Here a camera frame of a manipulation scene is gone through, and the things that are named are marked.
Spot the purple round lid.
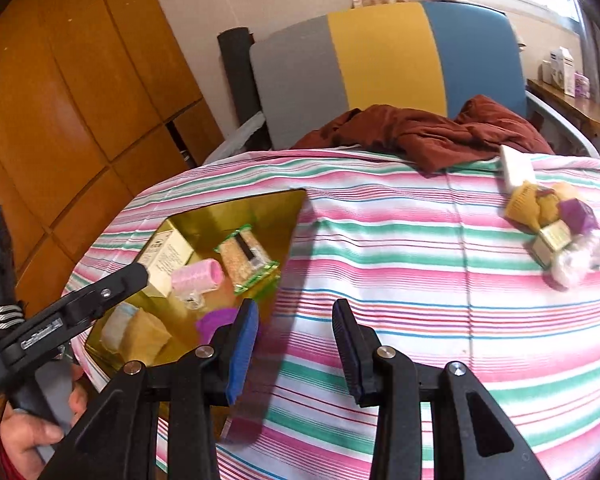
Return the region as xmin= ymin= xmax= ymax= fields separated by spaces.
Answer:
xmin=195 ymin=307 xmax=242 ymax=347

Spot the wooden wardrobe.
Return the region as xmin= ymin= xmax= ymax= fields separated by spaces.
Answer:
xmin=0 ymin=0 xmax=227 ymax=291

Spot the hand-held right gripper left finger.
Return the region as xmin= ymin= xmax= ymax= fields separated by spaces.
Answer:
xmin=40 ymin=298 xmax=260 ymax=480

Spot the brown red jacket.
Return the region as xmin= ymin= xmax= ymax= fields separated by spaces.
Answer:
xmin=290 ymin=94 xmax=556 ymax=177

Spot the grey yellow blue padded chair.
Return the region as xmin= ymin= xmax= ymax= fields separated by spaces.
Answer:
xmin=250 ymin=1 xmax=600 ymax=162

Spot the striped pink green tablecloth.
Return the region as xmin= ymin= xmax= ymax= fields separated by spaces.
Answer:
xmin=62 ymin=147 xmax=600 ymax=480

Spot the white fluffy ball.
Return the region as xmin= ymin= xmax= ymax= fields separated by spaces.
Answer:
xmin=547 ymin=235 xmax=600 ymax=289

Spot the yellow cloth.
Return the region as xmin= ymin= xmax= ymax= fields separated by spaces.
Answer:
xmin=120 ymin=307 xmax=174 ymax=367

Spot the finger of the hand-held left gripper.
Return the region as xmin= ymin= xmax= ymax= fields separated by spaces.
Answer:
xmin=61 ymin=261 xmax=151 ymax=335

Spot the white sock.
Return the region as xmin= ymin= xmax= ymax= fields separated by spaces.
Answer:
xmin=500 ymin=145 xmax=537 ymax=194

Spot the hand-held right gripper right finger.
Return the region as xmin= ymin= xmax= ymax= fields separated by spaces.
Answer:
xmin=331 ymin=299 xmax=551 ymax=480

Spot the wooden shelf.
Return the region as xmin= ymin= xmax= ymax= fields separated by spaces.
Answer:
xmin=527 ymin=78 xmax=600 ymax=152

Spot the small cream box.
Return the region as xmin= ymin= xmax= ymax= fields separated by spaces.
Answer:
xmin=530 ymin=220 xmax=577 ymax=269

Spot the white blue packet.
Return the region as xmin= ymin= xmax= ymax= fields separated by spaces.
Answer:
xmin=100 ymin=302 xmax=142 ymax=352

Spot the green edged snack packet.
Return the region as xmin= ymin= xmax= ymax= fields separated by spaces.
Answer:
xmin=214 ymin=224 xmax=281 ymax=295

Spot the white blue carton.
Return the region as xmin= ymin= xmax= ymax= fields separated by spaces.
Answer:
xmin=550 ymin=46 xmax=579 ymax=97

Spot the purple box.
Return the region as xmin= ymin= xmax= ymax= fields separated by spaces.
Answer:
xmin=557 ymin=197 xmax=599 ymax=236

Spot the large cream box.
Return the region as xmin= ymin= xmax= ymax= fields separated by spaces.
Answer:
xmin=139 ymin=227 xmax=197 ymax=299

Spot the yellow sock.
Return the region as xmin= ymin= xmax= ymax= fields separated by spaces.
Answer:
xmin=505 ymin=182 xmax=554 ymax=234

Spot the person's left hand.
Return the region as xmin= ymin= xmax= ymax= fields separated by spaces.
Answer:
xmin=0 ymin=366 xmax=88 ymax=480

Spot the white wrapped armrest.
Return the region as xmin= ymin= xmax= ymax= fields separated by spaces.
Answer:
xmin=202 ymin=112 xmax=266 ymax=166

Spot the pink hair roller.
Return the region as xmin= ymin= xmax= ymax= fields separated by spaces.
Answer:
xmin=171 ymin=258 xmax=226 ymax=307

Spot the gold metal tin box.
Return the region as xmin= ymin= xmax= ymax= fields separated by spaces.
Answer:
xmin=72 ymin=187 xmax=308 ymax=448

